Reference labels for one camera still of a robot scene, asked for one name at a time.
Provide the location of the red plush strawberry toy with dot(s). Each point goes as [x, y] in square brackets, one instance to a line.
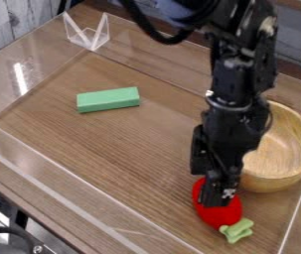
[224, 218]

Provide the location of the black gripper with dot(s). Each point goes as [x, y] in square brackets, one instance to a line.
[229, 133]

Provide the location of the light wooden bowl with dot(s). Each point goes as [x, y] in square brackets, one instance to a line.
[272, 167]

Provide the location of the green rectangular block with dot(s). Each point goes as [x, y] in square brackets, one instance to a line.
[108, 99]

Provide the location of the clear acrylic tray walls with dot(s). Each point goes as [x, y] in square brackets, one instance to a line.
[102, 176]

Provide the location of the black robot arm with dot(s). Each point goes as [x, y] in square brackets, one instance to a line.
[243, 28]

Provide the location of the black table frame bracket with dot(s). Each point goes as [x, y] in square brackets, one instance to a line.
[25, 240]

